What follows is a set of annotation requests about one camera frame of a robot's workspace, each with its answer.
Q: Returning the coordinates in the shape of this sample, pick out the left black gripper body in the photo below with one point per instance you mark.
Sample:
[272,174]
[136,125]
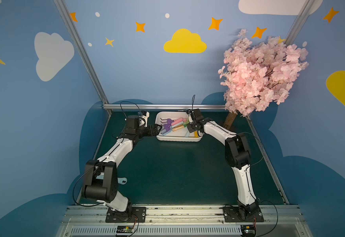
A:
[154,130]

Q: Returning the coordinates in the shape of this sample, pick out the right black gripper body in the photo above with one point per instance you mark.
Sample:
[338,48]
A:
[193,127]

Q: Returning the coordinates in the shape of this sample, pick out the lime green wooden-handled rake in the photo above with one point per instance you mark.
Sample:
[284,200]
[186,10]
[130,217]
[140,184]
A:
[181,126]

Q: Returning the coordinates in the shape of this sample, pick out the purple pink-handled hand rake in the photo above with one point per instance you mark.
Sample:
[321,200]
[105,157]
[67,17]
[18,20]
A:
[172,121]

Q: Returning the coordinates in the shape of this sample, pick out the white plastic storage box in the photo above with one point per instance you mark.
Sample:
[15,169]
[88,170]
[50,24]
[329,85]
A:
[179,135]

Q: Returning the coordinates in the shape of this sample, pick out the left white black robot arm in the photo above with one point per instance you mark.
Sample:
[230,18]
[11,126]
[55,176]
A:
[100,179]

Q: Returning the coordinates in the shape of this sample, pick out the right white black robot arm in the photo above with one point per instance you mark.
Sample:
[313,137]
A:
[237,156]

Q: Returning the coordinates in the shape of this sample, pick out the pink artificial blossom tree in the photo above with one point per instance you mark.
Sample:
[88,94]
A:
[257,75]

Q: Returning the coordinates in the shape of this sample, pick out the left small circuit board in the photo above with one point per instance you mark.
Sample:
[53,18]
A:
[124,230]

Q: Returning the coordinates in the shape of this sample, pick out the small circuit board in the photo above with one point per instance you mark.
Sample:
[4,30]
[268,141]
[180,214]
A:
[248,231]
[124,230]

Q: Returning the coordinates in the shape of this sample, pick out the right small circuit board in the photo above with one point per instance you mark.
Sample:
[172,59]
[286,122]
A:
[248,231]

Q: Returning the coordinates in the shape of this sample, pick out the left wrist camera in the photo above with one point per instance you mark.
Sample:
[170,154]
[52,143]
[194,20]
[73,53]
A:
[144,115]

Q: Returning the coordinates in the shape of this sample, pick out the aluminium back frame bar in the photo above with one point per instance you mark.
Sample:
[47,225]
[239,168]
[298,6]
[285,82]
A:
[161,107]

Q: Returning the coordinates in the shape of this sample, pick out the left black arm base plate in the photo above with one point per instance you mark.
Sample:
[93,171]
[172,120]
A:
[135,213]

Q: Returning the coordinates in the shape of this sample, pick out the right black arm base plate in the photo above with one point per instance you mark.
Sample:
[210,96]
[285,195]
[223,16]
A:
[233,214]

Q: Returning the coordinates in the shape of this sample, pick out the aluminium front rail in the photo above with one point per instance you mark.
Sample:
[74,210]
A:
[184,221]

